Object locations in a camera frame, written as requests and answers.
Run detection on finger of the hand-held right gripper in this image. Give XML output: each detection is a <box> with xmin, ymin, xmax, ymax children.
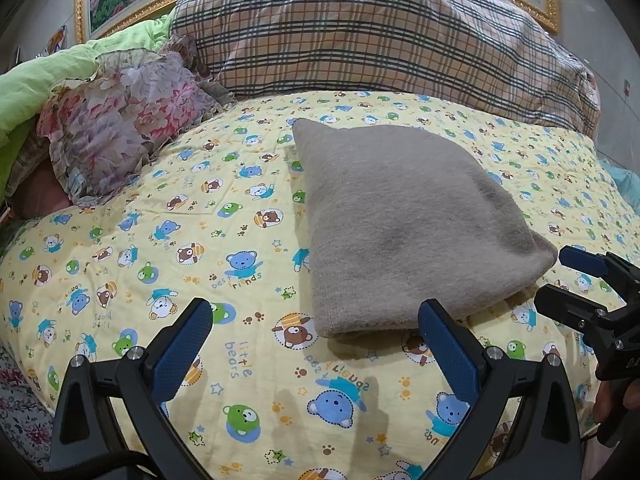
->
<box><xmin>558</xmin><ymin>245</ymin><xmax>640</xmax><ymax>293</ymax></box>
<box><xmin>533</xmin><ymin>283</ymin><xmax>623</xmax><ymax>335</ymax></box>

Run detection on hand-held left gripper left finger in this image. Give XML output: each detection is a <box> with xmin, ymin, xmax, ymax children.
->
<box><xmin>48</xmin><ymin>297</ymin><xmax>216</xmax><ymax>480</ymax></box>

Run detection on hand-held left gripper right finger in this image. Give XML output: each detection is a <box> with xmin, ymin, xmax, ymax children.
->
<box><xmin>417</xmin><ymin>299</ymin><xmax>583</xmax><ymax>480</ymax></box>

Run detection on grey knitted sweater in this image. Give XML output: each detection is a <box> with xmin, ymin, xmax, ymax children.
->
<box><xmin>291</xmin><ymin>118</ymin><xmax>559</xmax><ymax>340</ymax></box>

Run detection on person's right hand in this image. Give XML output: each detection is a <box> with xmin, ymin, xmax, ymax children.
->
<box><xmin>592</xmin><ymin>381</ymin><xmax>627</xmax><ymax>427</ymax></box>

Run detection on teal cloth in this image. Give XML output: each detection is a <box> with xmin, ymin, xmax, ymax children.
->
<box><xmin>597</xmin><ymin>156</ymin><xmax>640</xmax><ymax>198</ymax></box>

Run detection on yellow bear-print bed sheet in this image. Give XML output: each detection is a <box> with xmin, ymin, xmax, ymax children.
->
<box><xmin>0</xmin><ymin>89</ymin><xmax>640</xmax><ymax>480</ymax></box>

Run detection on dark floral mattress cover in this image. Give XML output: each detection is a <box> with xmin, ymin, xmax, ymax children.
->
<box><xmin>0</xmin><ymin>342</ymin><xmax>57</xmax><ymax>466</ymax></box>

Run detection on pink cloth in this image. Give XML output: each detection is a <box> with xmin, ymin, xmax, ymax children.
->
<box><xmin>7</xmin><ymin>164</ymin><xmax>73</xmax><ymax>222</ymax></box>

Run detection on floral ruffled pillow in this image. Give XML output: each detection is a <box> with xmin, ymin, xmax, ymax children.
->
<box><xmin>36</xmin><ymin>34</ymin><xmax>237</xmax><ymax>207</ymax></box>

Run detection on plaid pillow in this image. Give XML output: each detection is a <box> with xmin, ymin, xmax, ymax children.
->
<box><xmin>169</xmin><ymin>0</ymin><xmax>602</xmax><ymax>140</ymax></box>

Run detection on green quilt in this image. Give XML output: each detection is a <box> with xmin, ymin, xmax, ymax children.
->
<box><xmin>0</xmin><ymin>12</ymin><xmax>177</xmax><ymax>198</ymax></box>

